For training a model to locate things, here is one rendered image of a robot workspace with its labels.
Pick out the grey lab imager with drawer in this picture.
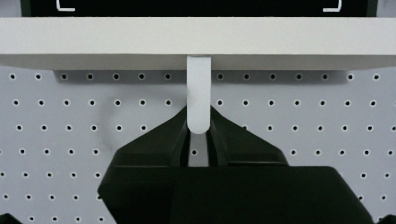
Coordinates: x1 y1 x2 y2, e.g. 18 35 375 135
0 0 396 134

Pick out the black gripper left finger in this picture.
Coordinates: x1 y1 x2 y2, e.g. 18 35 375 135
107 105 191 169

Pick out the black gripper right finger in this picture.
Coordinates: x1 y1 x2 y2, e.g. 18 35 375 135
206 105 289 166

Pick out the grey perforated base plate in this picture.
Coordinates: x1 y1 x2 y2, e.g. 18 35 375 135
0 66 396 224

